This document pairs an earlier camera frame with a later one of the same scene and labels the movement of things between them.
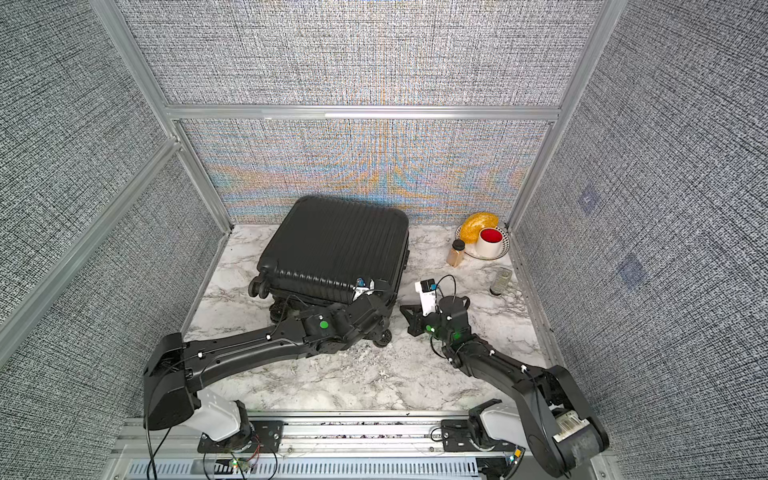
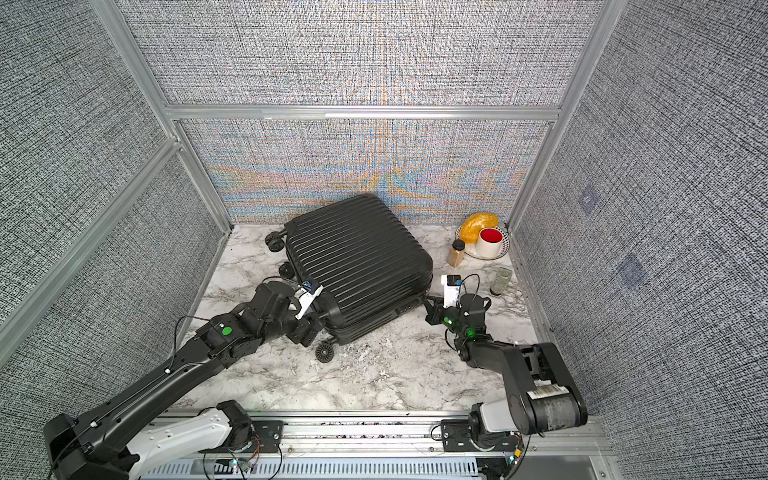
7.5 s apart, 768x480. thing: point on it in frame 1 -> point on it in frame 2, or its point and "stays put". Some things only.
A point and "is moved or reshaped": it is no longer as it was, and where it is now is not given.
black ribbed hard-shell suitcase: x=321 y=252 is moved or reshaped
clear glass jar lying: x=501 y=280 stays put
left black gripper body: x=350 y=342 -> x=298 y=329
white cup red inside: x=490 y=243 stays put
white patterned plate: x=470 y=249 stays put
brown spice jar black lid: x=456 y=255 stays put
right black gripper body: x=433 y=326 -> x=449 y=318
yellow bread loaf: x=476 y=222 stays put
